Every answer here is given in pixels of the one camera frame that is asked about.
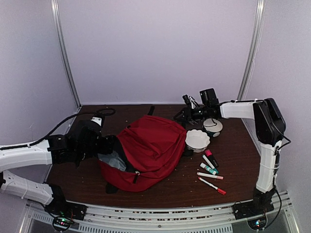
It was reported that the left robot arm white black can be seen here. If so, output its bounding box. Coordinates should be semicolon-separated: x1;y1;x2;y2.
0;118;116;216

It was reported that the left aluminium corner post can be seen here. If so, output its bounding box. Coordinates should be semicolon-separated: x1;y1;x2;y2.
51;0;82;108

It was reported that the white green glue stick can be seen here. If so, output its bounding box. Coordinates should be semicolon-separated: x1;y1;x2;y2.
200;163;218;175

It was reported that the white black marker teal cap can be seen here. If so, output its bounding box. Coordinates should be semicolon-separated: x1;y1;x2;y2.
202;154;215;169

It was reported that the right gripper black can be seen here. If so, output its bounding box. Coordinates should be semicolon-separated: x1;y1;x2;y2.
174;105;210;124

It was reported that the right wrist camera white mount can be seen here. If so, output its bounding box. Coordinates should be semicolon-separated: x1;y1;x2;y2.
182;95;199;109

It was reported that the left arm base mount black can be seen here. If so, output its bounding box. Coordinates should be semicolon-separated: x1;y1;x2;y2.
45;185;87;220

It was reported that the dark blue dotted bowl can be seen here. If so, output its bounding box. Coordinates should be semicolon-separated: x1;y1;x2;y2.
203;118;223;138

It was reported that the white pen red cap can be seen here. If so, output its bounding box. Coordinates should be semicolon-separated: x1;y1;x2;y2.
198;177;226;195

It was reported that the pink highlighter marker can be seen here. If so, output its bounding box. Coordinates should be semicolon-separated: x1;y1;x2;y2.
205;150;219;168

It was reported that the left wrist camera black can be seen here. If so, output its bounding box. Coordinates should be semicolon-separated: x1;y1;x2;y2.
91;116;105;127

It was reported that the white scalloped bowl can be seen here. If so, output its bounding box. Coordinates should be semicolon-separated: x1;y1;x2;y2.
185;129;210;153

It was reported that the red backpack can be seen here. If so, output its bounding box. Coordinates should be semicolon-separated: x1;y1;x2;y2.
98;106;187;194

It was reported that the right aluminium corner post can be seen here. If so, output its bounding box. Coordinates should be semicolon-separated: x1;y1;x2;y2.
237;0;266;100

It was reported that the aluminium front rail frame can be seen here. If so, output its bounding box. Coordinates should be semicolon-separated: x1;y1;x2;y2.
20;191;299;233

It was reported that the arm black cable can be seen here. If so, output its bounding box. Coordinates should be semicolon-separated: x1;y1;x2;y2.
0;108;117;150
267;118;292;219

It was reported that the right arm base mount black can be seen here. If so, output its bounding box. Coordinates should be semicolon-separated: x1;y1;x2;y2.
232;198;274;220

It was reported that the grey pencil pouch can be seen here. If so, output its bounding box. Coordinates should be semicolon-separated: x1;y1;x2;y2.
98;151;126;171

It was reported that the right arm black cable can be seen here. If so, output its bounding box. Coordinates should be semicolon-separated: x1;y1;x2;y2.
267;118;292;219

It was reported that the white pen pink cap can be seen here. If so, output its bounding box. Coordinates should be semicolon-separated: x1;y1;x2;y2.
196;172;224;180

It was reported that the aluminium corner post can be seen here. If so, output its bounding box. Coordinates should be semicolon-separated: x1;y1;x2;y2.
51;0;82;108
237;0;266;100

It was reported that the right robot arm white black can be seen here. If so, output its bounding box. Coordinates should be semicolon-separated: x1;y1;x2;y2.
173;98;286;215

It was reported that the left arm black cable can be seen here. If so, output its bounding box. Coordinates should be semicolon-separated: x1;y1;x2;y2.
0;108;117;150

